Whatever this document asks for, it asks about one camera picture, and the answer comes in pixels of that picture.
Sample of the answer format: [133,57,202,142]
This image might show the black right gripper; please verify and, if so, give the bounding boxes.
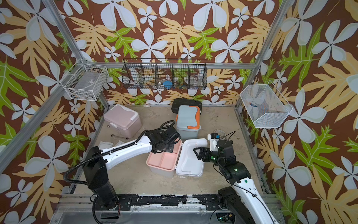
[193,147,226,169]

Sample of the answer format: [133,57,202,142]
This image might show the white and salmon first aid box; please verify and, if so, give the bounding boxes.
[146,139,208,177]

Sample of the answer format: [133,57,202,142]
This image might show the white gauze packet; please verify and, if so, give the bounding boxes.
[115,141,125,147]
[98,141,113,150]

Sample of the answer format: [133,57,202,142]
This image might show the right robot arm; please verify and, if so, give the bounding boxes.
[193,139,278,224]

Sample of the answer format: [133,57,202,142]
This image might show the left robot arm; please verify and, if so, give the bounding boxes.
[63,120,181,210]

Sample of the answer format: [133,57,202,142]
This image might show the clear round lid on table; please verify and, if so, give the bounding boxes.
[214,129,226,138]

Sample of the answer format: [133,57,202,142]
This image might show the silver ratchet wrench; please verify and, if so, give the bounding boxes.
[111,134,129,140]

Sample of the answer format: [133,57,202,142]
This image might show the black hard case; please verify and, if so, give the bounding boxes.
[171,99,202,114]

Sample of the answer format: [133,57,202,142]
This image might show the pink medicine chest box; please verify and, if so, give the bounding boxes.
[103,105,142,138]

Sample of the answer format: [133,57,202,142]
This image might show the blue item in black basket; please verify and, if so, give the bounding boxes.
[163,80,173,90]

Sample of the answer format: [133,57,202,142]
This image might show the white mesh basket right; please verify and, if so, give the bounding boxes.
[240,82,293,129]

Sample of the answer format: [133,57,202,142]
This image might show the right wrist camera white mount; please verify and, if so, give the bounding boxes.
[208,133,220,152]

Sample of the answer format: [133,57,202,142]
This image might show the grey box orange handle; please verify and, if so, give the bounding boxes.
[176,105,201,140]

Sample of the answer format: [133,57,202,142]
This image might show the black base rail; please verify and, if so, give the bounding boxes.
[117,194,222,211]

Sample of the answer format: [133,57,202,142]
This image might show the black wire basket rear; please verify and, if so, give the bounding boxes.
[120,58,208,90]

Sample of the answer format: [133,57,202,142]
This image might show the white wire basket left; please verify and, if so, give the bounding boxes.
[62,63,109,101]

